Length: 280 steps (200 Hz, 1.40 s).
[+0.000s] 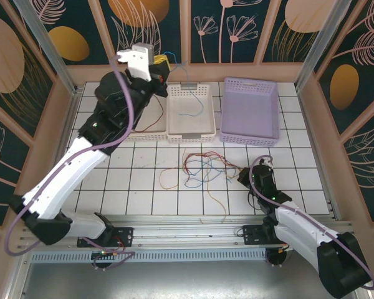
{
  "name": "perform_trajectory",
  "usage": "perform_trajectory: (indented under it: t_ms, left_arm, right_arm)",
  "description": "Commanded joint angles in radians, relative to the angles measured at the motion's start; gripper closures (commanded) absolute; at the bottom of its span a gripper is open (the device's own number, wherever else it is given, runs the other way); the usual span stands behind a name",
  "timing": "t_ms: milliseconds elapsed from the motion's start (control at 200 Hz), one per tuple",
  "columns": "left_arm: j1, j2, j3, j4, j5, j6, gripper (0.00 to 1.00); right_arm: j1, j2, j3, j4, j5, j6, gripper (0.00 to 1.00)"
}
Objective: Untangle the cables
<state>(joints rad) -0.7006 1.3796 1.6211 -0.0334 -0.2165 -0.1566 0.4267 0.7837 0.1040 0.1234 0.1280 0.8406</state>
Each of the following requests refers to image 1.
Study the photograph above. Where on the aluminium side rail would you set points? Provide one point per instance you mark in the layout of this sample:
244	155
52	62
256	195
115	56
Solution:
314	140
71	102

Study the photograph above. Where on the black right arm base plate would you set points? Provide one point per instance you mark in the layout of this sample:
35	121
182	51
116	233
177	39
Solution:
252	235

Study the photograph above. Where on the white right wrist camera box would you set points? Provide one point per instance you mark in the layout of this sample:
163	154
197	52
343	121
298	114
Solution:
265	162

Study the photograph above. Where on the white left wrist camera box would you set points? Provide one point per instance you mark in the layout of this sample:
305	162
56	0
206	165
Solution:
137	65

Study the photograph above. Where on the grey metal sheet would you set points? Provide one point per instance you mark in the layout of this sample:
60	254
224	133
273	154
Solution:
187	280

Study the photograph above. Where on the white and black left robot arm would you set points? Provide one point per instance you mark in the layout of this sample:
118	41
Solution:
65	174

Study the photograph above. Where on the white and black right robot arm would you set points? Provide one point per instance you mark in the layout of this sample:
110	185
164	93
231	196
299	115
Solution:
302	230

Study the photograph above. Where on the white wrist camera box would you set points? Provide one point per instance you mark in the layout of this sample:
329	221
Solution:
265	162
137	65

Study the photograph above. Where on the aluminium rail frame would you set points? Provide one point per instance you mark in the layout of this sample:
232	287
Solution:
187	233

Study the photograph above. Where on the large white plastic basket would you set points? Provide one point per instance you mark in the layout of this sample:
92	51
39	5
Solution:
143	106

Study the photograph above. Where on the aluminium corner post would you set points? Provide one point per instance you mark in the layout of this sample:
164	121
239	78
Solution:
50	46
322	46

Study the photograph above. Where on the purple plastic basket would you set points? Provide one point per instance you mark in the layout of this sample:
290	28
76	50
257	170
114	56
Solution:
249	112

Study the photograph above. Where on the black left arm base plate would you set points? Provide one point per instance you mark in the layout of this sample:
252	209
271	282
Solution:
121	235

